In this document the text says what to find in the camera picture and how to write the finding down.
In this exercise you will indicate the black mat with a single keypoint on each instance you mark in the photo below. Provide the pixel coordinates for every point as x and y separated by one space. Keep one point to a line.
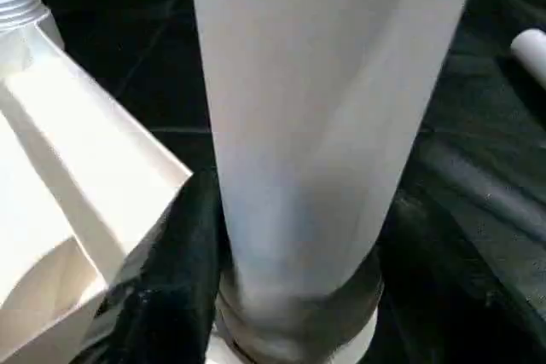
128 49

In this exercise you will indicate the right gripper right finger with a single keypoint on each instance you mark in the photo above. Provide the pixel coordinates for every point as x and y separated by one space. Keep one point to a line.
452 296

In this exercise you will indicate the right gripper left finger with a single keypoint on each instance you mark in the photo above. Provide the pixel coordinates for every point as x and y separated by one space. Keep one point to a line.
171 296

